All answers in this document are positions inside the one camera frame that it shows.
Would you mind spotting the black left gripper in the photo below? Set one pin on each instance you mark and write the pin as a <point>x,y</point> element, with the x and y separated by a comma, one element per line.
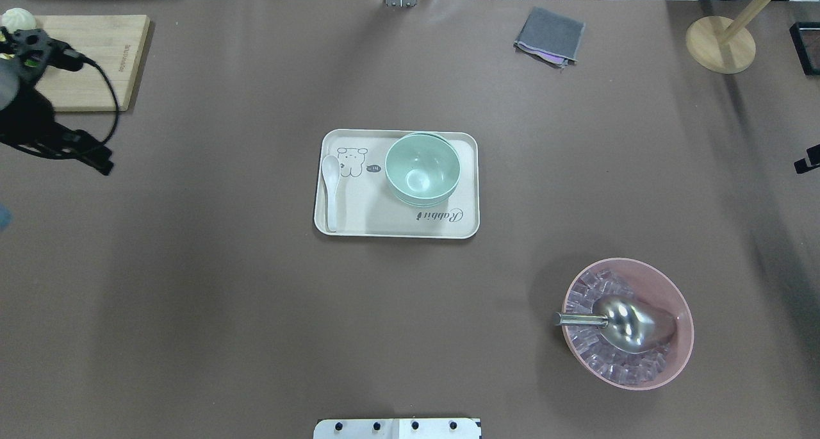
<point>27,121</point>

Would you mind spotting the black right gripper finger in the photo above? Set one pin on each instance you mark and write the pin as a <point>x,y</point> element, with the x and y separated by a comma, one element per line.
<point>810,161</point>

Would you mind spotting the green bowl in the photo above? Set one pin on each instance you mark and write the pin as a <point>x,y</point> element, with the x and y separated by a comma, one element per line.
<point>423,165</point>
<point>420,201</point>

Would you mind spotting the wooden cutting board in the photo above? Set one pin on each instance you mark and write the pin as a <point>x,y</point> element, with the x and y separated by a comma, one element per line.
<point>115,42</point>

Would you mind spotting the black tray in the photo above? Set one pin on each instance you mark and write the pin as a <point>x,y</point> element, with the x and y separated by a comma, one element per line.
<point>805,36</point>

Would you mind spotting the wooden mug tree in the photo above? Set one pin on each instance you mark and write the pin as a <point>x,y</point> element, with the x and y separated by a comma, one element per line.
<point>724,45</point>

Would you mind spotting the white garlic bulb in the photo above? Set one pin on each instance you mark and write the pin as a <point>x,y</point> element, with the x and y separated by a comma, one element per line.
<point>18,19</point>

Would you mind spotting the pink bowl with ice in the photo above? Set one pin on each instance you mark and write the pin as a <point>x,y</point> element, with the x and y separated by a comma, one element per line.
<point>648,285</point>

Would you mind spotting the metal scoop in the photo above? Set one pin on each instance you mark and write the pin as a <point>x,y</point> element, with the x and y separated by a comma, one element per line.
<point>627,324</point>

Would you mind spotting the white ceramic spoon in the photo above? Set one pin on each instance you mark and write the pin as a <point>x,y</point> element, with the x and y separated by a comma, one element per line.
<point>330,171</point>

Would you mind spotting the grey folded cloth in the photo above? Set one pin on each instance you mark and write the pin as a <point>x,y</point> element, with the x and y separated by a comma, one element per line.
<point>551,37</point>

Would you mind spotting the cream rabbit tray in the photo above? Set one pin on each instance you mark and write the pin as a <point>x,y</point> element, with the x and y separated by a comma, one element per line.
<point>367,207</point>

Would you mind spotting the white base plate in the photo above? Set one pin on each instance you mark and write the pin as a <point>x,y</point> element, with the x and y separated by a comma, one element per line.
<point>433,427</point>

